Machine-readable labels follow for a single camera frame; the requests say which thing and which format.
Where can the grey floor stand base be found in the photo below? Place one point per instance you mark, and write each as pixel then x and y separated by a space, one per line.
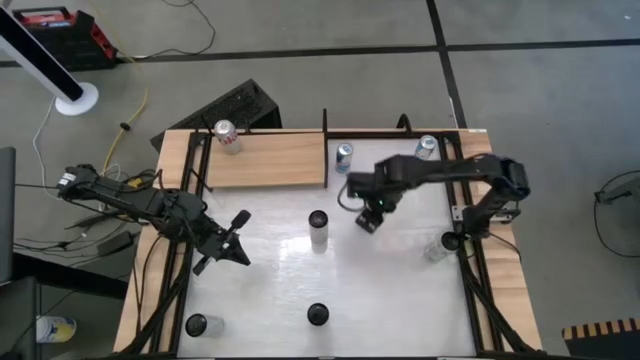
pixel 620 192

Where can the blue silver Red Bull can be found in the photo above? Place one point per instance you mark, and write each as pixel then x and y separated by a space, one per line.
pixel 426 146
pixel 344 155

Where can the black yellow striped case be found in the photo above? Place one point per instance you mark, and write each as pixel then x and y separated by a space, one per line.
pixel 605 342

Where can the small grey adapter box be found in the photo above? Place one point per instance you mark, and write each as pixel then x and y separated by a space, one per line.
pixel 502 215

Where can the black metal shelf frame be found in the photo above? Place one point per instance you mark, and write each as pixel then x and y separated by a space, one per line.
pixel 325 150

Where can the silver red Celsius can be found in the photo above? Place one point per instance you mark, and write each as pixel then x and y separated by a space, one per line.
pixel 318 314

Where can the black power adapter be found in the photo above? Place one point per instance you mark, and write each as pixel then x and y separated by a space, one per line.
pixel 117 243

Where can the red black tool case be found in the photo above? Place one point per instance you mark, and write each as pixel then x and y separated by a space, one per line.
pixel 65 45

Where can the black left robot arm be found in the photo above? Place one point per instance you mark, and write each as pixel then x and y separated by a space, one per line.
pixel 145 202

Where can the dark grey monitor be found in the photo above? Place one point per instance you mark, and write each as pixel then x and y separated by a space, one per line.
pixel 6 215

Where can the white black floor stand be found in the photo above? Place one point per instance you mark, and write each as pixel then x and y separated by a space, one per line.
pixel 75 100

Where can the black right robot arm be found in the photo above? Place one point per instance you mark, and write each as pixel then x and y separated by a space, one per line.
pixel 450 170

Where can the white yellow floor can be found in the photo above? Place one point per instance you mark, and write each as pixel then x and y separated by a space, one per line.
pixel 55 329

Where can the silver Diet Coke can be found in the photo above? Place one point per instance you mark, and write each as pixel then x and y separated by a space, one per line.
pixel 226 132

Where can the wooden shelf board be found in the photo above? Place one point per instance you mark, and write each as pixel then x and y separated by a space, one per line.
pixel 275 160

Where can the white bracket plate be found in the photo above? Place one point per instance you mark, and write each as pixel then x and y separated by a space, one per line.
pixel 459 213

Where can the black arched clamp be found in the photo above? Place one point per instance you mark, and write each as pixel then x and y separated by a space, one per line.
pixel 404 116

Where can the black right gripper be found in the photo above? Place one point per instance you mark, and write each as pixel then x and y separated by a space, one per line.
pixel 372 187

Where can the white yellow Celsius can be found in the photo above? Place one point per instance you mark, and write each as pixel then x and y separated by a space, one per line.
pixel 318 220

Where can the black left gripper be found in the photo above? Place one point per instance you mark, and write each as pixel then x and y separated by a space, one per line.
pixel 215 242

